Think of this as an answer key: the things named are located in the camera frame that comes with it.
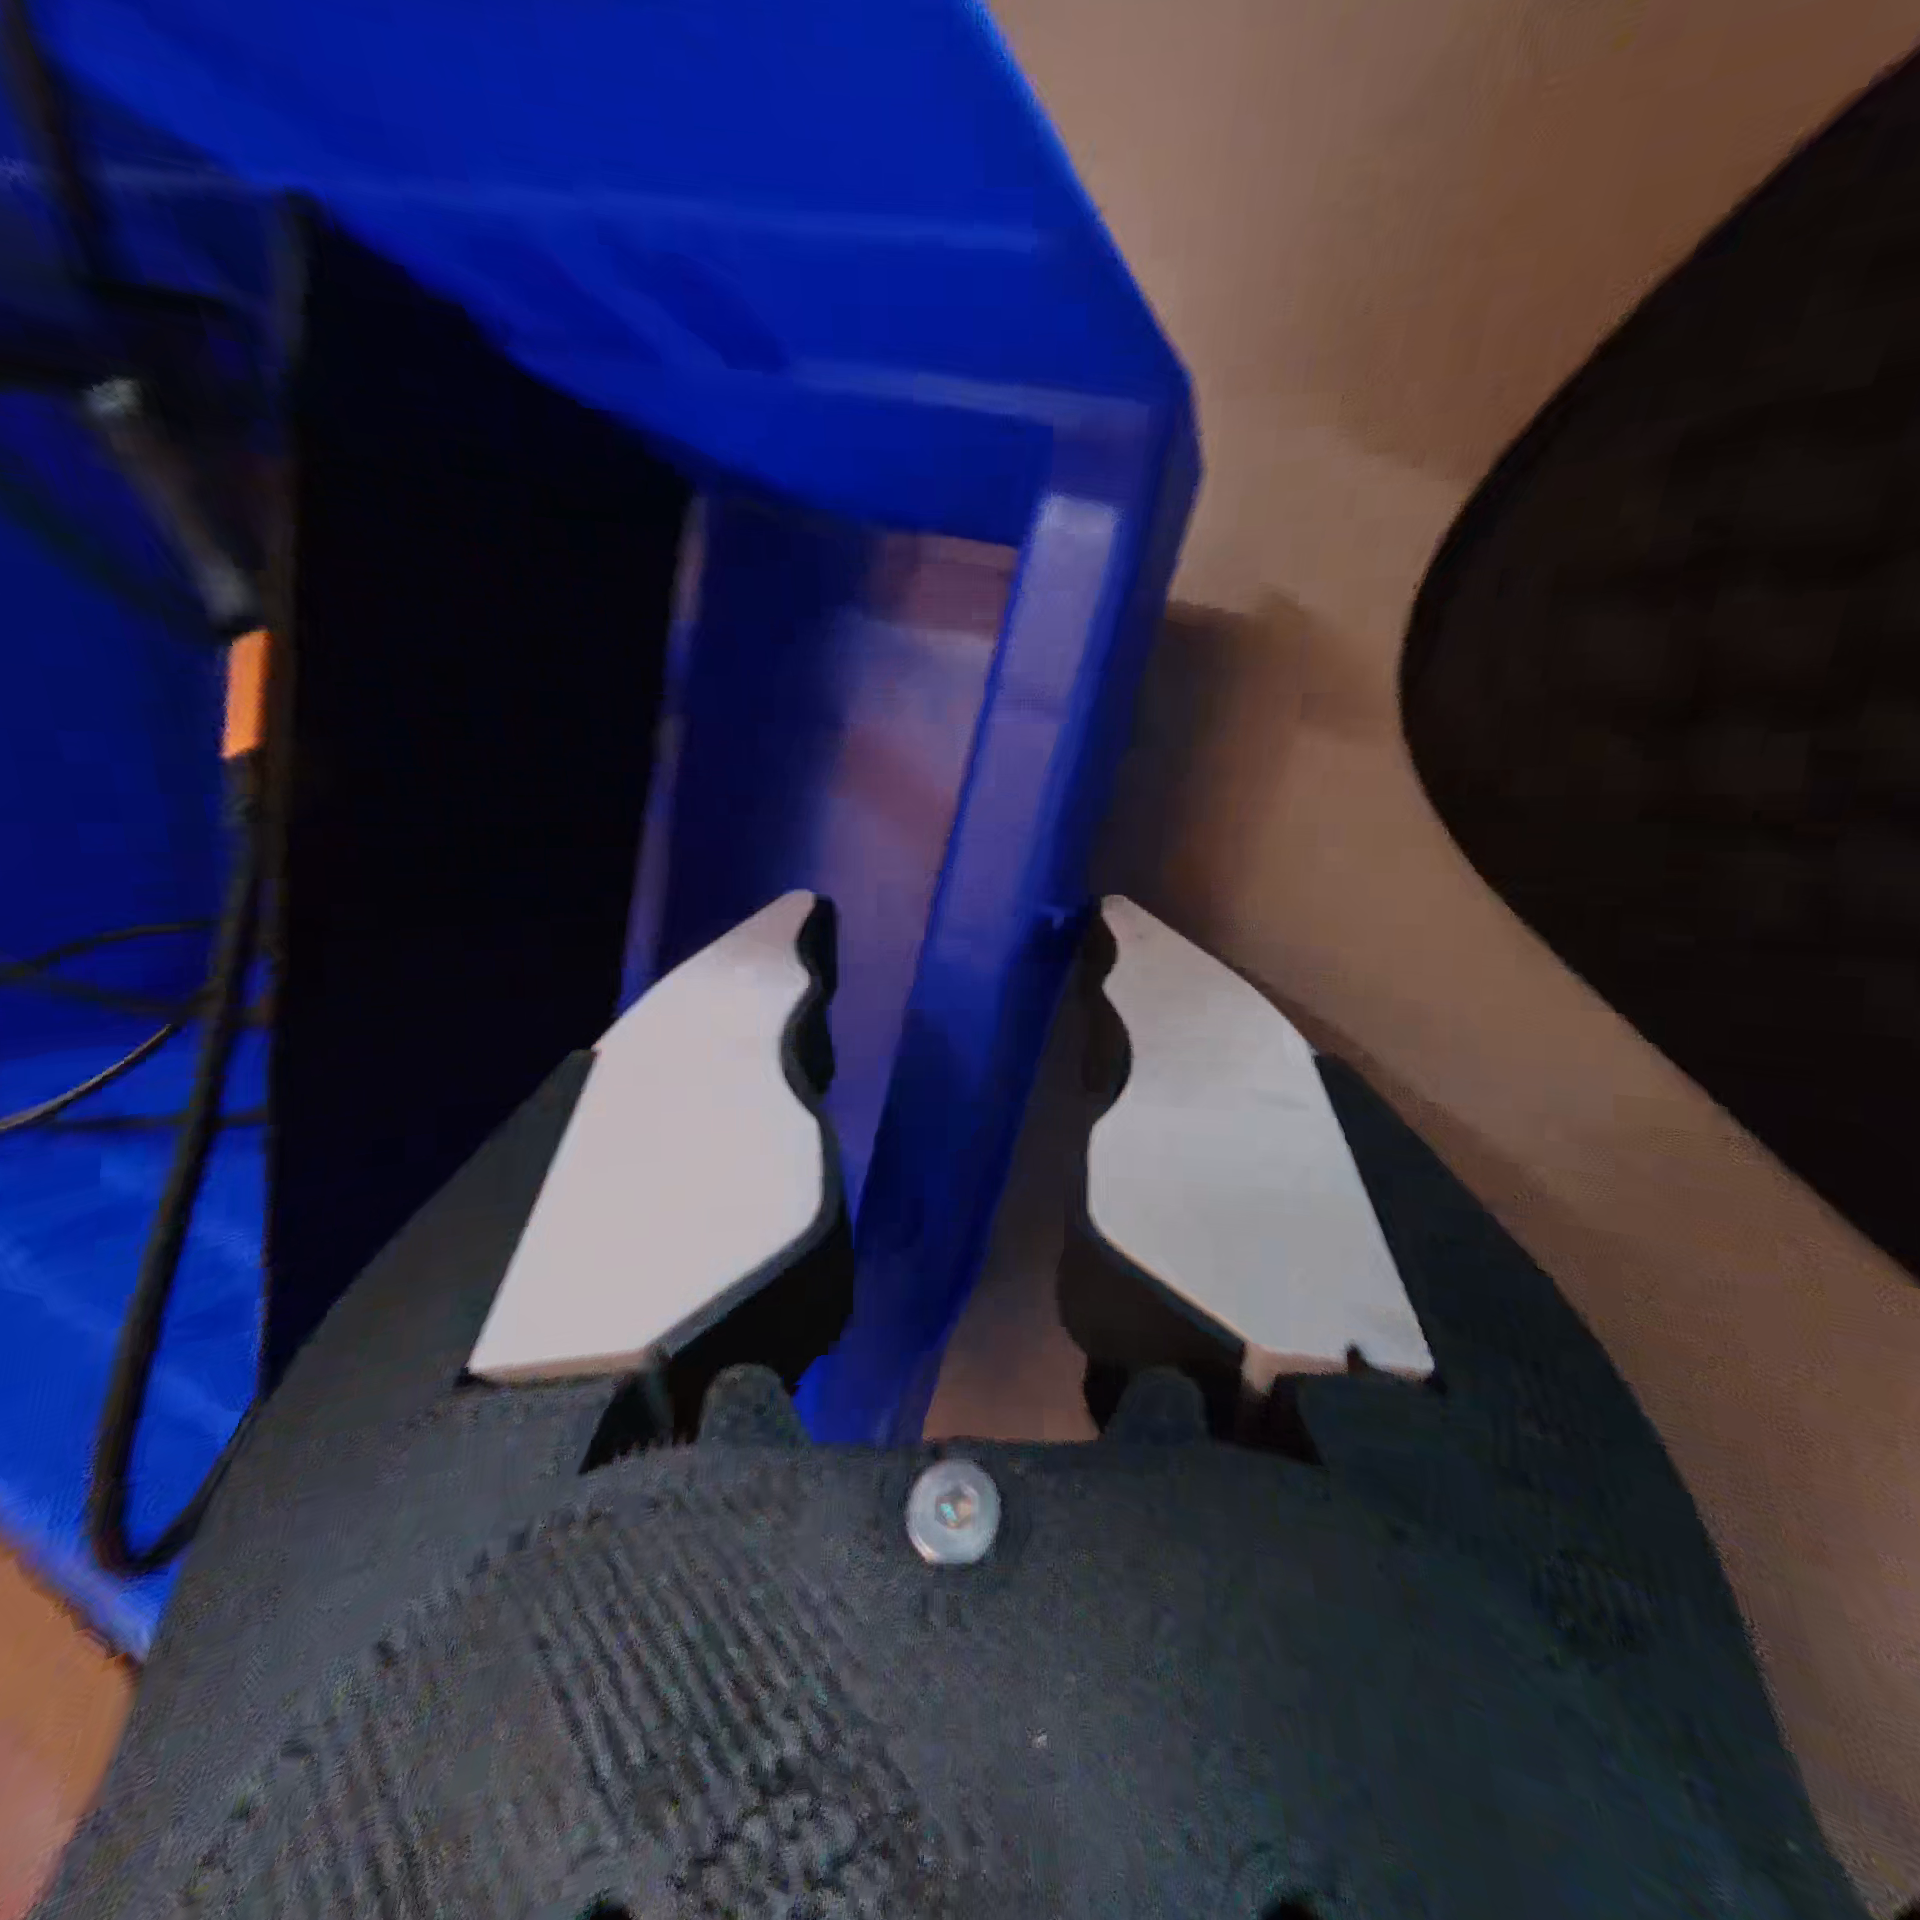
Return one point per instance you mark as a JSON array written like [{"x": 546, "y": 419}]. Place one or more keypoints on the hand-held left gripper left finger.
[{"x": 674, "y": 1172}]

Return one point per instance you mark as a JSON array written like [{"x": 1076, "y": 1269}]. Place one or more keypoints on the black textured wrist pad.
[{"x": 1694, "y": 676}]

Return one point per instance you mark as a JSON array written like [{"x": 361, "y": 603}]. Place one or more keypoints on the blue plastic bin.
[{"x": 674, "y": 225}]

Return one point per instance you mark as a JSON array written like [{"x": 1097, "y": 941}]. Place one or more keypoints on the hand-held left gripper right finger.
[{"x": 1243, "y": 1185}]

